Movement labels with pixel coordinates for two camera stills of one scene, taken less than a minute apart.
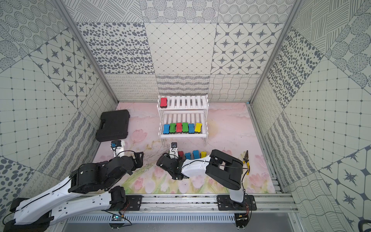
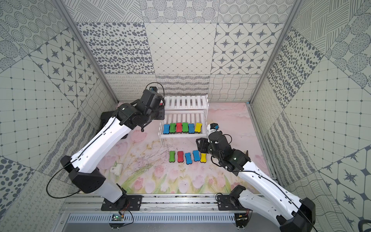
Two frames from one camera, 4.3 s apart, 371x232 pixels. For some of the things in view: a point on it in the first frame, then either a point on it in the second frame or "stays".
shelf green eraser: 185,127 stays
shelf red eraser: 178,127 stays
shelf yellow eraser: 198,127 stays
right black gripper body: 177,160 -> 206,147
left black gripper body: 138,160 -> 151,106
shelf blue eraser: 188,155 stays
